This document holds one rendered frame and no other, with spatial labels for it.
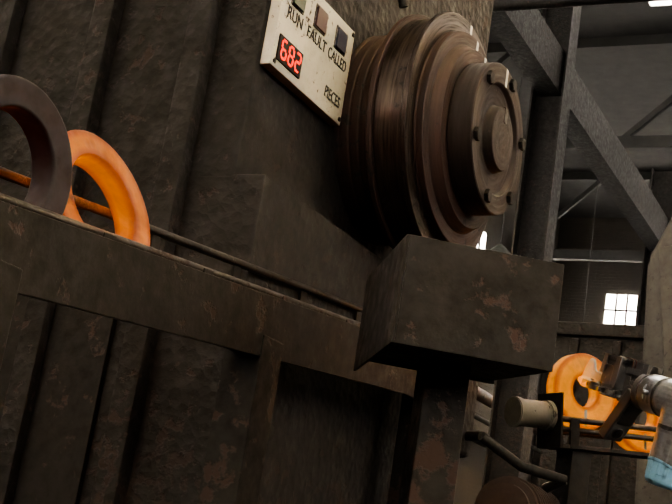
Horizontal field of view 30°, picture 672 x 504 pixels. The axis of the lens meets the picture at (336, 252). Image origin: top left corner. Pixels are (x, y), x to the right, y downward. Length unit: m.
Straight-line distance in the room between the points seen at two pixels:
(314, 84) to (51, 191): 0.84
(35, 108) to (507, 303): 0.61
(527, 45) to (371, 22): 8.72
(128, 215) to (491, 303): 0.46
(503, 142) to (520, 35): 8.60
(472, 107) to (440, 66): 0.10
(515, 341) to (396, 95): 0.73
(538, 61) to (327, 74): 9.23
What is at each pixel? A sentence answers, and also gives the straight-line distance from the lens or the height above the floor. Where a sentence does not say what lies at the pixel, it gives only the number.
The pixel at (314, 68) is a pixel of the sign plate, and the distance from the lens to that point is 2.11.
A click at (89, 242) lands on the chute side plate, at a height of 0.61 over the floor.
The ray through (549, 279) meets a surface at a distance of 1.57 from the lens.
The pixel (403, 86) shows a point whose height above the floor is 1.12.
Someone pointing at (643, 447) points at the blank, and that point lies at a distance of 2.65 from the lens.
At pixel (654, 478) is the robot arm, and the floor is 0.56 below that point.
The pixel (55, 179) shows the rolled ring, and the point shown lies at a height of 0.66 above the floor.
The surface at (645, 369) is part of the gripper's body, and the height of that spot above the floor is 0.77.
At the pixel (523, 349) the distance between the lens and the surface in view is 1.54.
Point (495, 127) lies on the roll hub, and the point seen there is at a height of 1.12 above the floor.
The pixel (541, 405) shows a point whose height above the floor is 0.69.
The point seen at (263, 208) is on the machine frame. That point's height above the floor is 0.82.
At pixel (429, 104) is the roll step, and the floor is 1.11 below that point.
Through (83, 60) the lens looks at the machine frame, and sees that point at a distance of 2.14.
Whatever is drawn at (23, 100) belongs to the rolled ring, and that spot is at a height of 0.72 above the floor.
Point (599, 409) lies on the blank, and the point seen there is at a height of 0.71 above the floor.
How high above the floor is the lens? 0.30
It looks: 15 degrees up
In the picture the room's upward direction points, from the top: 9 degrees clockwise
